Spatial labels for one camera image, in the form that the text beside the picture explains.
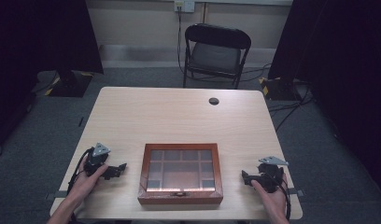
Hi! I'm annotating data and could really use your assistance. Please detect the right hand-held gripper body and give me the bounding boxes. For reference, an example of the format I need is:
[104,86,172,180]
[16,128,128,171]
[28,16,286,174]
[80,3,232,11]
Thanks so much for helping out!
[252,155,289,194]

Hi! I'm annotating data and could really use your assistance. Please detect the black power cable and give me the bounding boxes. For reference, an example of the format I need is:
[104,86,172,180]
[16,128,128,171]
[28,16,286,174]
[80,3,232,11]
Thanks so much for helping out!
[176,7,187,76]

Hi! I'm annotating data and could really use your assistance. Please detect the person's left hand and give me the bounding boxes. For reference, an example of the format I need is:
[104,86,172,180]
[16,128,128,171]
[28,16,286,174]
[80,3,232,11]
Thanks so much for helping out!
[68,155,109,201]

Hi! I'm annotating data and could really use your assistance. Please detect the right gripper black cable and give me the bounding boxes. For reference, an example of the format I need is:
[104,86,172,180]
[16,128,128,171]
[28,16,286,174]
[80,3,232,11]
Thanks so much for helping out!
[274,174,292,221]

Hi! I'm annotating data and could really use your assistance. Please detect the person's right hand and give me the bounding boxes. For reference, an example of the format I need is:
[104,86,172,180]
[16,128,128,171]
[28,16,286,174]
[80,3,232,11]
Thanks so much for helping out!
[250,173,290,224]

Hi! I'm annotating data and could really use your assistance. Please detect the wooden box with glass lid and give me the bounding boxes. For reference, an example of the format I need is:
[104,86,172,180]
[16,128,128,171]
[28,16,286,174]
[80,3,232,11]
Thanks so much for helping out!
[137,143,224,205]

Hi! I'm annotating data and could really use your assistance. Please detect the white wall socket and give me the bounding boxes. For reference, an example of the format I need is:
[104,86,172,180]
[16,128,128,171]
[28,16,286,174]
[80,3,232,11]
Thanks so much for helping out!
[174,0,196,14]

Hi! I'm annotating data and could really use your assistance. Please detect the black folding chair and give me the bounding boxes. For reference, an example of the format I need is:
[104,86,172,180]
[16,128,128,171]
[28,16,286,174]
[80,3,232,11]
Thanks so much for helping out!
[182,23,252,91]

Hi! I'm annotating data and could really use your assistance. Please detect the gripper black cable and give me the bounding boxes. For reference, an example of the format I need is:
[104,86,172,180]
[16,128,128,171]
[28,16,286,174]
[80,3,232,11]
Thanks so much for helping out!
[66,147,95,195]
[274,174,292,221]

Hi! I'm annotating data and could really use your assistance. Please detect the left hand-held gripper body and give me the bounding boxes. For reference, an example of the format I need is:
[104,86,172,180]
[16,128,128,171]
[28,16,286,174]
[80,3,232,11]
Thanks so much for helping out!
[83,142,119,178]

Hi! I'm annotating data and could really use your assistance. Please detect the black stand base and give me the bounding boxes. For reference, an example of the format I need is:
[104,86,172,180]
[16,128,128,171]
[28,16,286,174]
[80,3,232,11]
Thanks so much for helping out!
[259,76,304,102]
[48,70,94,98]

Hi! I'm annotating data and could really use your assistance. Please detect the black floor cables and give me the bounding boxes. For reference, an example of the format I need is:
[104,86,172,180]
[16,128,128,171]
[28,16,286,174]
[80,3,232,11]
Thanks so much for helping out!
[241,63,314,133]

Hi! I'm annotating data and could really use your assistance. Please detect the black curtain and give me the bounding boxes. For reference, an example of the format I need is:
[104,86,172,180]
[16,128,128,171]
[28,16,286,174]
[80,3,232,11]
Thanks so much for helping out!
[0,0,105,157]
[267,0,381,197]

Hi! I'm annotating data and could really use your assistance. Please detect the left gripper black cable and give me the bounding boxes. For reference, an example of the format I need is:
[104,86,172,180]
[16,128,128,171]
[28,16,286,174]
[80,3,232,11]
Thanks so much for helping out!
[66,147,95,195]

